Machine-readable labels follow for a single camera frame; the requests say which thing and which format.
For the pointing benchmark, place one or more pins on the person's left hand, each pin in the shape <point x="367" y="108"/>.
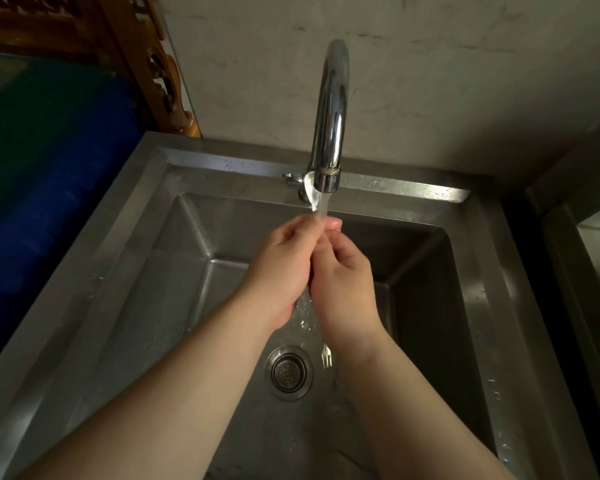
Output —
<point x="280" y="269"/>

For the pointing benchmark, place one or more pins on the person's right hand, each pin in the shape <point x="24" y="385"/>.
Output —
<point x="345" y="284"/>

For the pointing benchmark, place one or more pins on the person's right fingers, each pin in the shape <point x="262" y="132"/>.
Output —
<point x="331" y="227"/>

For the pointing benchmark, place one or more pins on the person's left fingers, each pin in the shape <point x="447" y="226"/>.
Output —
<point x="307" y="224"/>

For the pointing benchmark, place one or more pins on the person's right forearm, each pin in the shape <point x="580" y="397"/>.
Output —
<point x="405" y="409"/>

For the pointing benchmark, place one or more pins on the person's left forearm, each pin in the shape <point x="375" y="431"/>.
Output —
<point x="180" y="394"/>

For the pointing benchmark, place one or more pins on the chrome curved faucet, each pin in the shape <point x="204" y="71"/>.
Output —
<point x="332" y="119"/>

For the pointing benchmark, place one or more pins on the silver metal fork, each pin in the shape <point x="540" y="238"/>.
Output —
<point x="326" y="357"/>

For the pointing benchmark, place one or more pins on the stainless steel sink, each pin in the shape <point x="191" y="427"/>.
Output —
<point x="170" y="274"/>

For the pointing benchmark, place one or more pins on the round metal drain strainer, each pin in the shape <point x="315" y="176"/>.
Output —
<point x="288" y="373"/>

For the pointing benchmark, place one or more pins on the carved wooden furniture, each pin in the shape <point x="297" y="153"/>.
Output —
<point x="130" y="44"/>

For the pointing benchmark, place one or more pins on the stainless steel counter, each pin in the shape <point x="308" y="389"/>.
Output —
<point x="585" y="274"/>

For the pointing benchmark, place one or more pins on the blue green tarp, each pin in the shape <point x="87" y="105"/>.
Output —
<point x="50" y="184"/>

